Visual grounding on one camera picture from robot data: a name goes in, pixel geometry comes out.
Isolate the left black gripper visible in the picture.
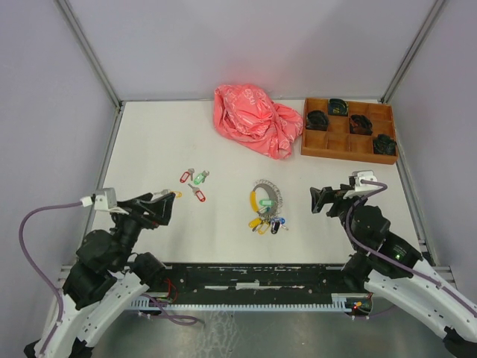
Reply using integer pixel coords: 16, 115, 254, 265
110, 190, 176, 269

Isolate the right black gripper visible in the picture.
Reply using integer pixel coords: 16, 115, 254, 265
309, 183, 366, 251

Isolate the keyring with yellow blue tags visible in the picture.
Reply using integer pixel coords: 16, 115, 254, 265
248, 179, 288, 235

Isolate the green tag key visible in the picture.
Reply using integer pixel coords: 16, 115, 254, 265
193, 170, 209, 186
259, 199, 276, 207

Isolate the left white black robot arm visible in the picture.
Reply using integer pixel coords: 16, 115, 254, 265
24, 188, 176, 357

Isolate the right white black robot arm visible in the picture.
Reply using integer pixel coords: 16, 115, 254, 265
310, 180, 476, 357

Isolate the yellow tag key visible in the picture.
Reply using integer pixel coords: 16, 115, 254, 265
153, 189, 183, 198

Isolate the red tag key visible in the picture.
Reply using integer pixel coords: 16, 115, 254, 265
180, 169, 195, 183
188, 183, 206, 202

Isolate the wooden compartment tray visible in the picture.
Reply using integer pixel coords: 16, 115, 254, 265
301, 98, 399, 165

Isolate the dark roll left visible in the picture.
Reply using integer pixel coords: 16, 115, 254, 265
306, 110, 329, 131

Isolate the dark roll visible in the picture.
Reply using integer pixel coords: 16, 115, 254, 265
306, 110, 329, 131
349, 114, 373, 136
373, 134, 397, 156
328, 98, 349, 116

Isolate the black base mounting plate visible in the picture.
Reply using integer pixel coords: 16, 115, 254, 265
148, 262, 374, 304

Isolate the dark roll centre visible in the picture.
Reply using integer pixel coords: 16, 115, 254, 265
349, 114, 373, 136

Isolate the dark roll right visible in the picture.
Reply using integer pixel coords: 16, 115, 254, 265
373, 134, 397, 156

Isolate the dark roll top middle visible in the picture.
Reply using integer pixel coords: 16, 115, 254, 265
328, 98, 349, 116

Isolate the pink crumpled cloth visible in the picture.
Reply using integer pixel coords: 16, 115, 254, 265
212, 84, 303, 160

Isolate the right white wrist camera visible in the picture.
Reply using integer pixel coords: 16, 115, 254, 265
344, 170, 379, 198

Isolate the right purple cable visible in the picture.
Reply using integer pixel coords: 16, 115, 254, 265
345, 179, 477, 320

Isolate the white slotted cable duct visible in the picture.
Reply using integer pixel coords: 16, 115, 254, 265
130, 292, 373, 310

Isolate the aluminium frame rail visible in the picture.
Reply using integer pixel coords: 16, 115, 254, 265
54, 265, 72, 290

